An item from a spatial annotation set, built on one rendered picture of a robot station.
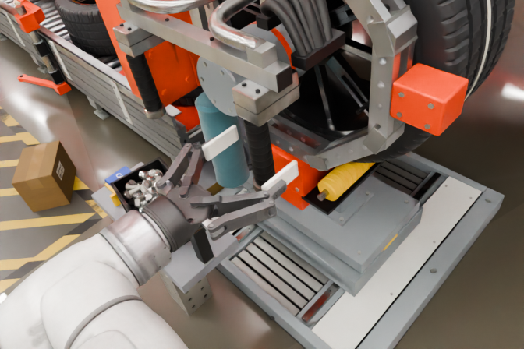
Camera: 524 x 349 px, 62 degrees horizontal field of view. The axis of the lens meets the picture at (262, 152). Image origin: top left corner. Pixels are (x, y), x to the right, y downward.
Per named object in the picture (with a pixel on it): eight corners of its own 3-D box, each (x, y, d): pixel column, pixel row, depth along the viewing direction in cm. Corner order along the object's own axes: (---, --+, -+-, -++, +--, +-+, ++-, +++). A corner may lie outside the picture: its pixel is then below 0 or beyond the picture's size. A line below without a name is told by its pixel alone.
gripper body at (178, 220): (146, 232, 65) (194, 195, 69) (179, 265, 60) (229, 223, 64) (129, 199, 60) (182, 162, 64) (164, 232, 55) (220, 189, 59)
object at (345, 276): (419, 223, 144) (423, 204, 138) (354, 299, 128) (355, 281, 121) (306, 159, 173) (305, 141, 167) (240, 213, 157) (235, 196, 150)
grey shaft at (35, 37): (72, 92, 239) (28, 5, 206) (63, 96, 237) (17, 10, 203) (65, 86, 245) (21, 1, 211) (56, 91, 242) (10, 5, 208)
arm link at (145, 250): (148, 297, 57) (184, 268, 60) (125, 259, 51) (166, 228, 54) (114, 259, 63) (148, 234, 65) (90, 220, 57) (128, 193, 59)
